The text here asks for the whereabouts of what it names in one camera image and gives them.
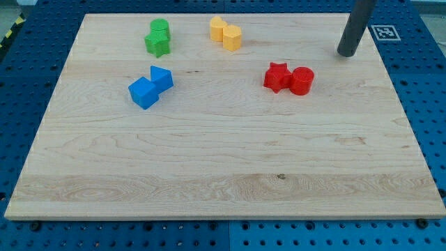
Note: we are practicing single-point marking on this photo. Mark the green cylinder block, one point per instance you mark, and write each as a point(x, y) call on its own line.
point(160, 26)

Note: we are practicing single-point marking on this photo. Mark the yellow heart block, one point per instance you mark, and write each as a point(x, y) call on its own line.
point(217, 24)

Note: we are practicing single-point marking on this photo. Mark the red cylinder block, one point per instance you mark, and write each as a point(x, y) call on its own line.
point(301, 80)

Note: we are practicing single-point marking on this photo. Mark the light wooden board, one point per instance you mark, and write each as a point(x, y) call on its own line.
point(218, 145)

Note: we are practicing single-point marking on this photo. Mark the white fiducial marker tag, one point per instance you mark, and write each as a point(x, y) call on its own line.
point(384, 32)

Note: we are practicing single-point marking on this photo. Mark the yellow hexagon block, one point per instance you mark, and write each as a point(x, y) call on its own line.
point(232, 37)

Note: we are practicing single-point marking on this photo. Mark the blue cube block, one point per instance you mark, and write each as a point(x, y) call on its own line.
point(143, 92)

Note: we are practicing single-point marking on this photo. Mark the blue triangle block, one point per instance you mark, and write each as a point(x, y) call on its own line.
point(162, 78)

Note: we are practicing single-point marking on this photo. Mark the yellow black hazard tape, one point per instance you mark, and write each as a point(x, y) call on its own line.
point(12, 33)

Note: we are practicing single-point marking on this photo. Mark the red star block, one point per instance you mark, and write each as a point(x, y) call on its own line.
point(277, 77)

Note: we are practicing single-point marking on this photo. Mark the green star block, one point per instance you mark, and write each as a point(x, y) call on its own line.
point(158, 43)

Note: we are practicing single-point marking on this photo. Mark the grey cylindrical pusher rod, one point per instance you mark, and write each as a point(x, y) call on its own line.
point(355, 27)

